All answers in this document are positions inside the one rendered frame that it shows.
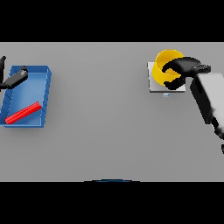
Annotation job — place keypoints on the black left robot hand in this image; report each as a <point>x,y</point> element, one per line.
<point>13,80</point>

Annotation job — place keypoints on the red beaker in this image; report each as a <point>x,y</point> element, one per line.
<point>23,113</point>

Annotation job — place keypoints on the pale square measuring scale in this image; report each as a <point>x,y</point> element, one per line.
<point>152,81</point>

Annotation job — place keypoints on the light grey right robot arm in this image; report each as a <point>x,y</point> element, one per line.
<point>208,100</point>

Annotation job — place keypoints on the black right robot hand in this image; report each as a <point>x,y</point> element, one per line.
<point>183,68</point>

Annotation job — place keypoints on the yellow bowl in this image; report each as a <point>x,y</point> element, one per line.
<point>164,65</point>

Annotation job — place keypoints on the blue tray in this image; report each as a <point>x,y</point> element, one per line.
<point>24,94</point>

